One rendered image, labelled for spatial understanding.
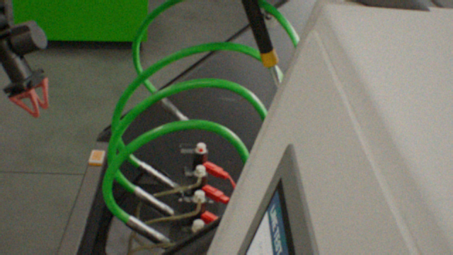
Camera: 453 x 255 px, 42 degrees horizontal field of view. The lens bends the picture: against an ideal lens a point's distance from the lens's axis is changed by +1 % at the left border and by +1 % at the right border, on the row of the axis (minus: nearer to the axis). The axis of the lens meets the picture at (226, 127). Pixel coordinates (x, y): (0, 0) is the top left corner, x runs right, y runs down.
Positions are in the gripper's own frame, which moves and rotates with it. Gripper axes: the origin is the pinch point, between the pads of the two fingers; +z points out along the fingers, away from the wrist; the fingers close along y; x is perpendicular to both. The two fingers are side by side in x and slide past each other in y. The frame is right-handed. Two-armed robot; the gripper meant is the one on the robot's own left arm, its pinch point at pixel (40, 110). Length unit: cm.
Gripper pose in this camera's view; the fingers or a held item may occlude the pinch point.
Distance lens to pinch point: 157.0
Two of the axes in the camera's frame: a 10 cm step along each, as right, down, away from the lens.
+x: -9.2, 2.4, 3.2
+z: 3.6, 8.5, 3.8
